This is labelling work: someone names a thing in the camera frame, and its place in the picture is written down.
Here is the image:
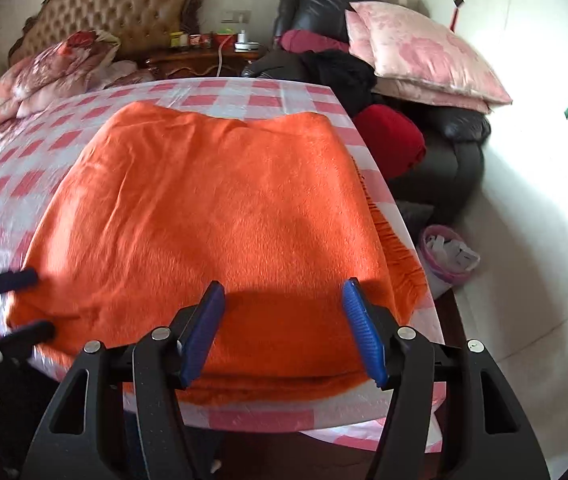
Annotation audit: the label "pink floral pillow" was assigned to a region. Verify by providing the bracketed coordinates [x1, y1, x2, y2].
[106, 60, 157, 88]

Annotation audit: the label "pink satin pillow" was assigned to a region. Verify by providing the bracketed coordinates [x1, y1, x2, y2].
[345, 10, 492, 115]
[349, 1, 513, 106]

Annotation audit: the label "white wardrobe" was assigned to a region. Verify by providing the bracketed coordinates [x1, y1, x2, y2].
[424, 0, 568, 361]

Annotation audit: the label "orange towel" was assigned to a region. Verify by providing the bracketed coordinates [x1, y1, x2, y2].
[6, 101, 430, 406]

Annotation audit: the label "red white checkered bed sheet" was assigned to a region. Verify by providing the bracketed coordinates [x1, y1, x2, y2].
[0, 78, 447, 453]

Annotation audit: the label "red cloth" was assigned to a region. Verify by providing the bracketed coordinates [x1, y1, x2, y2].
[353, 107, 427, 181]

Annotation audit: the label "red tassel ornament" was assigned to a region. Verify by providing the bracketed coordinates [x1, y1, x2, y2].
[449, 0, 469, 31]

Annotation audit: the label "maroon cushion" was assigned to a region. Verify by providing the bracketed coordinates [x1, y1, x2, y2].
[281, 30, 352, 56]

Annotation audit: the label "trash bin with pink bag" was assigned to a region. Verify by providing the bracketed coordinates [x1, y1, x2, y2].
[418, 224, 481, 286]

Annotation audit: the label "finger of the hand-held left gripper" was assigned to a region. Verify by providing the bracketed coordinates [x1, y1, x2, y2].
[0, 256, 39, 306]
[0, 320, 55, 366]

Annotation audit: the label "tufted leather headboard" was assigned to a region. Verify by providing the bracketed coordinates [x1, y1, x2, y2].
[8, 0, 207, 68]

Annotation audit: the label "floral quilt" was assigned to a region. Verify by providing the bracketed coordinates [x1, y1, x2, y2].
[0, 30, 120, 127]

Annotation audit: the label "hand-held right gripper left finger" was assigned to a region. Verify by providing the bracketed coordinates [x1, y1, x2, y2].
[20, 280, 227, 480]

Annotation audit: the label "black clothes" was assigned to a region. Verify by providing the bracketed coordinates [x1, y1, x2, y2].
[304, 50, 377, 116]

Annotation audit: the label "white charger with cable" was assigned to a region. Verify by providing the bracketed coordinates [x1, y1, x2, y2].
[216, 30, 249, 79]

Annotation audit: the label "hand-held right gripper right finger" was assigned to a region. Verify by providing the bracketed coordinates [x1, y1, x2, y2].
[341, 277, 551, 480]

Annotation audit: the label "black leather sofa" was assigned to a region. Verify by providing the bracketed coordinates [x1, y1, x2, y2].
[241, 0, 492, 226]

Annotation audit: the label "carved wooden nightstand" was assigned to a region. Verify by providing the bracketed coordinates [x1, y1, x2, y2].
[145, 46, 269, 81]

